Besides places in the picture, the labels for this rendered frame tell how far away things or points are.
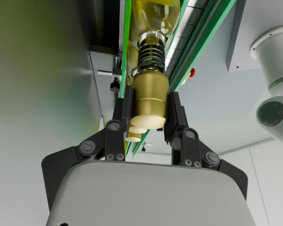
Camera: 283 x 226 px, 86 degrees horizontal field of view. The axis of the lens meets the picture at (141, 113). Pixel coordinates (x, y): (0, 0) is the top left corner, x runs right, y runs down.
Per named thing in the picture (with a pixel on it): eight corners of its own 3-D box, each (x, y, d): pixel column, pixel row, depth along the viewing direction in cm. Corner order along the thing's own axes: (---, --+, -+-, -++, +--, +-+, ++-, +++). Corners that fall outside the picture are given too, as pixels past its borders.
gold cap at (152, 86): (134, 67, 13) (130, 111, 11) (174, 73, 14) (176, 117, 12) (131, 90, 16) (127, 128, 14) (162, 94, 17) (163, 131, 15)
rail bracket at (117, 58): (102, 46, 45) (93, 83, 39) (125, 50, 46) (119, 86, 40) (103, 57, 49) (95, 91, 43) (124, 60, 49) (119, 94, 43)
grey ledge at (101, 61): (95, 30, 50) (87, 55, 45) (121, 35, 51) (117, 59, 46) (108, 127, 135) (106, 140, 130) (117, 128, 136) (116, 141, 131)
